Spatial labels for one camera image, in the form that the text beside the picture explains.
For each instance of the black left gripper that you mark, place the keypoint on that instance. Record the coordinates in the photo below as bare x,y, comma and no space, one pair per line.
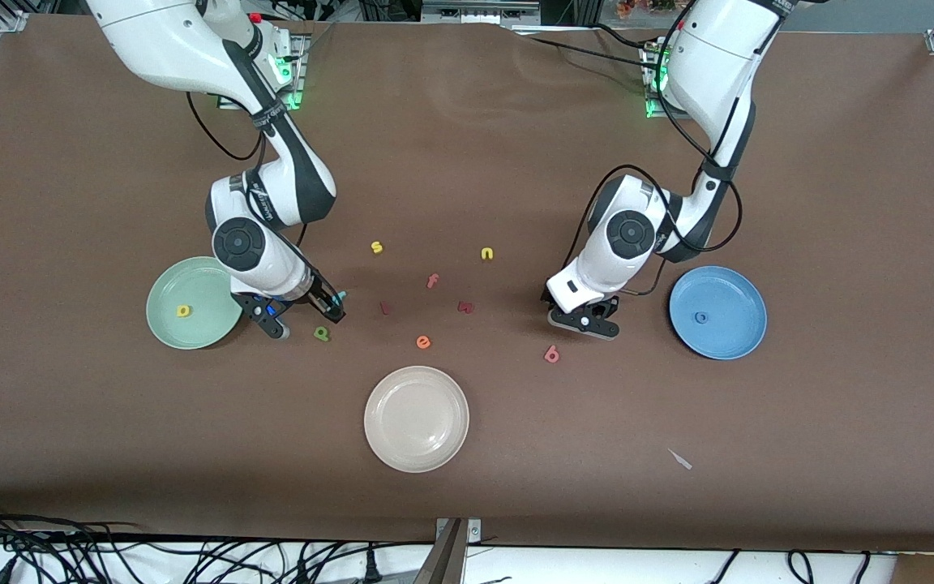
546,295

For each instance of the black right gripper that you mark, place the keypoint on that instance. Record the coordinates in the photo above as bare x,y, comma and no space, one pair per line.
322,296

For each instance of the green letter p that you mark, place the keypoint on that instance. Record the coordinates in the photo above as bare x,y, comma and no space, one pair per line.
317,332

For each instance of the pink letter b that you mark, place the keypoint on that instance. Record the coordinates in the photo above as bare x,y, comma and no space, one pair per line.
548,354

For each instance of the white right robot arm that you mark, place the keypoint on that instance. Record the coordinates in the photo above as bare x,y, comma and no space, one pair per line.
159,40

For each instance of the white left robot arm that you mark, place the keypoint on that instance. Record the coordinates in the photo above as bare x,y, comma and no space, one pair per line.
718,49

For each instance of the beige plate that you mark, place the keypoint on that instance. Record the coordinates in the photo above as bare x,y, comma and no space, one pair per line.
416,419

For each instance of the green plate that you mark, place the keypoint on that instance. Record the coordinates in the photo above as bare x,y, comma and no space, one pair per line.
175,276

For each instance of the brown table cover mat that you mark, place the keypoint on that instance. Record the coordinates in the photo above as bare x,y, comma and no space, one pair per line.
467,162

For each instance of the blue plate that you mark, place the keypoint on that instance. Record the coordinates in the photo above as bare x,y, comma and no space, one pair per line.
726,341

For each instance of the white tape scrap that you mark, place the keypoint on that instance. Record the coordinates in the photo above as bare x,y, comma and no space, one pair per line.
680,459

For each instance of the black power plug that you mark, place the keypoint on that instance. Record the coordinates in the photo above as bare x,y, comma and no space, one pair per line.
370,564

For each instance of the grey power strip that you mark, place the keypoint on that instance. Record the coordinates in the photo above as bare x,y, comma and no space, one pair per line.
475,12

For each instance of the orange flower decoration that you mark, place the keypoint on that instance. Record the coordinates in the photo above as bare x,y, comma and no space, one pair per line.
637,8

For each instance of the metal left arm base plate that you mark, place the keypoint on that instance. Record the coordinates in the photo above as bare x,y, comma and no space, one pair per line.
655,109

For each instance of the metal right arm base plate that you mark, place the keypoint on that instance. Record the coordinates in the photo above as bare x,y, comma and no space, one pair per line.
293,81

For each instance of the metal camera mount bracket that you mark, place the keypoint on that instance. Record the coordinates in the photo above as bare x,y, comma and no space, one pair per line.
447,560

